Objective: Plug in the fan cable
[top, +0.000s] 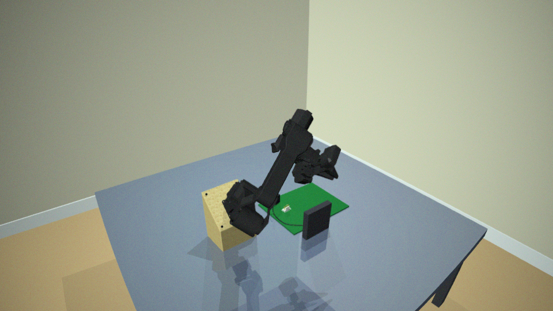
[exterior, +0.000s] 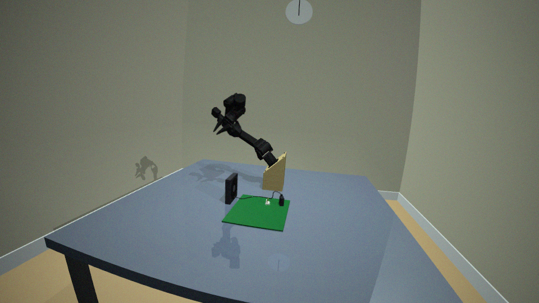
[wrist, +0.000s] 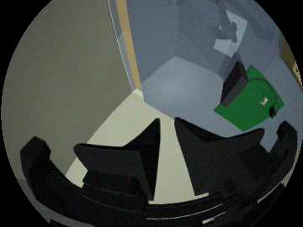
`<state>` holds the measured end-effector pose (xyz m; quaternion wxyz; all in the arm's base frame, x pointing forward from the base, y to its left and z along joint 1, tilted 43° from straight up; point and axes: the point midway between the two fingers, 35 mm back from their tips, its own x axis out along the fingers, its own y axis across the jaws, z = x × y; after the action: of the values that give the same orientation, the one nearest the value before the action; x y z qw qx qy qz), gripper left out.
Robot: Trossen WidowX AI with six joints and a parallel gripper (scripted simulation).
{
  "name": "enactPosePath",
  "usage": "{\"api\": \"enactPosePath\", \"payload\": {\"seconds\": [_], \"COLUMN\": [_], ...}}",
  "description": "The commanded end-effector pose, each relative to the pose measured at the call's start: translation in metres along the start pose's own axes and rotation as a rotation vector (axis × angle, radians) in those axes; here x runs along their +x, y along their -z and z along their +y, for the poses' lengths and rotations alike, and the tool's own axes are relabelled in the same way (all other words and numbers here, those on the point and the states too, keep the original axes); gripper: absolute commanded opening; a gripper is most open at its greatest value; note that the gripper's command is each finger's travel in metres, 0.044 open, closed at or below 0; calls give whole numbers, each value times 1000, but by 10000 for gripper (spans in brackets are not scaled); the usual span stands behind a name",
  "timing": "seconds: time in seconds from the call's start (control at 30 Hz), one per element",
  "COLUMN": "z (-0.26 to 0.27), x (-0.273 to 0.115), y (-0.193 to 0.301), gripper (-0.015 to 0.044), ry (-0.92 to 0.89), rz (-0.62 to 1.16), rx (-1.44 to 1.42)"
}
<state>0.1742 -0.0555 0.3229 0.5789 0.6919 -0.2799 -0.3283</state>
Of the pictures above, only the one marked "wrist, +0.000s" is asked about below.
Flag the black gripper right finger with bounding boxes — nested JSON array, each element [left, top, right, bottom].
[[175, 117, 265, 197]]

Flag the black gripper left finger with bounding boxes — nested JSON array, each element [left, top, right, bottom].
[[73, 118, 161, 201]]

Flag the green circuit board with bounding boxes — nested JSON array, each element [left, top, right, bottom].
[[213, 66, 284, 133]]

